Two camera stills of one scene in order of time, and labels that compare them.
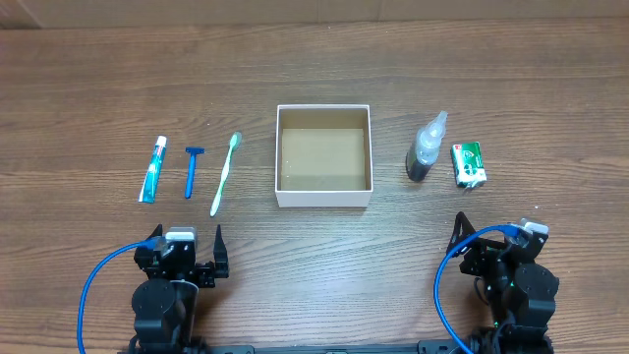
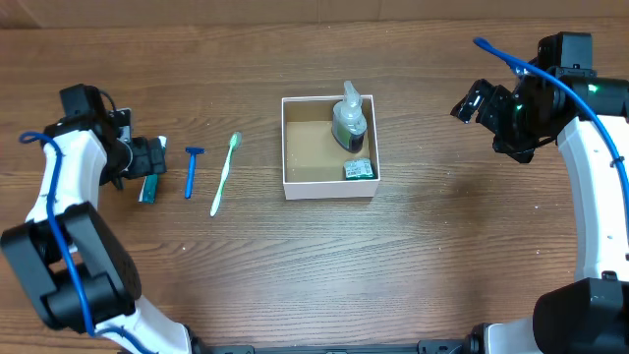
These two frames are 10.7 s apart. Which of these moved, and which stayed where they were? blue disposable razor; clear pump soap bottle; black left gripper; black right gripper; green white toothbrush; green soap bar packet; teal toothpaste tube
Moved: black right gripper; clear pump soap bottle; green soap bar packet; black left gripper
Stayed: blue disposable razor; teal toothpaste tube; green white toothbrush
